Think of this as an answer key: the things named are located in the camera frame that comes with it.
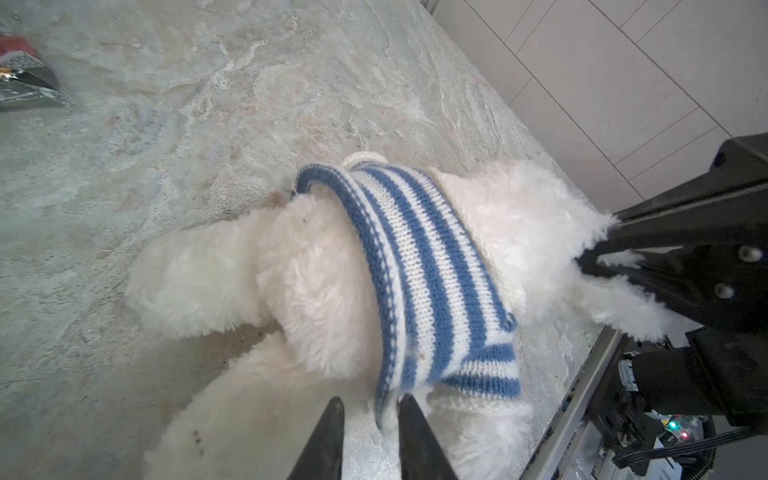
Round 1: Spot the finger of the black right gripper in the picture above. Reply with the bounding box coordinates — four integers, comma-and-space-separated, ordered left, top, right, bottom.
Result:
578, 133, 767, 333

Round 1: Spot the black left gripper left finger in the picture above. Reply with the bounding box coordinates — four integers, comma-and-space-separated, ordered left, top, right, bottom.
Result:
288, 397, 345, 480

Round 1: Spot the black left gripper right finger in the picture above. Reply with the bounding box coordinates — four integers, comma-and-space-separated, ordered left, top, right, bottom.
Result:
397, 394, 458, 480

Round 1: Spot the blue white striped knit sweater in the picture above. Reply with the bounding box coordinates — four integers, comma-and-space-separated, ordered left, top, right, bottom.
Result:
294, 152, 522, 429

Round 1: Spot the white fluffy teddy bear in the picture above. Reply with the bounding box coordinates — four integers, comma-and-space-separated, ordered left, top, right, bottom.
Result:
126, 160, 671, 479

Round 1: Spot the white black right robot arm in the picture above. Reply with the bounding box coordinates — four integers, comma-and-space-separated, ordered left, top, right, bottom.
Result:
579, 134, 767, 434

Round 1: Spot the right circuit board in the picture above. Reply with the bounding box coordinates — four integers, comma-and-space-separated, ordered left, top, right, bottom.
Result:
654, 415, 706, 448

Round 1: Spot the bag of colourful small parts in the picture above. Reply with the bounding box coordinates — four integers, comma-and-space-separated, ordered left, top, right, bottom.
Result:
1, 31, 75, 112

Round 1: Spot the aluminium front mounting rail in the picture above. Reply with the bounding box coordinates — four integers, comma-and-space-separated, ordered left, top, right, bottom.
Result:
520, 327, 624, 480

